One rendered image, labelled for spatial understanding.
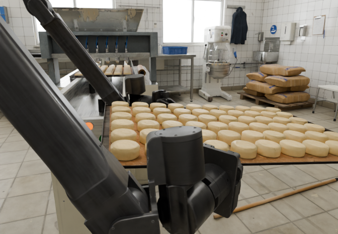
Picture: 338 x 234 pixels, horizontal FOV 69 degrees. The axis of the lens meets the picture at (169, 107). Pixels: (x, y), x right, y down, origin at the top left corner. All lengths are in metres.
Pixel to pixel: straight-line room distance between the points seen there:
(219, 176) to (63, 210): 0.93
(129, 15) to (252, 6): 4.72
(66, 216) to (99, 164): 0.95
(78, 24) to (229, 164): 1.49
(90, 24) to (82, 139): 1.47
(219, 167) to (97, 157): 0.18
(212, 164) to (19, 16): 4.76
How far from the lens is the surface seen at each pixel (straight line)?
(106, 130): 0.57
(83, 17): 1.71
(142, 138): 0.49
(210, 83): 5.11
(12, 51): 0.30
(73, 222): 1.24
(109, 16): 1.70
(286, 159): 0.54
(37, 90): 0.29
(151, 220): 0.29
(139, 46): 1.73
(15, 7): 5.02
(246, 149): 0.49
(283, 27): 5.66
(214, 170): 0.37
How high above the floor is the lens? 1.12
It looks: 15 degrees down
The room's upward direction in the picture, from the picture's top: straight up
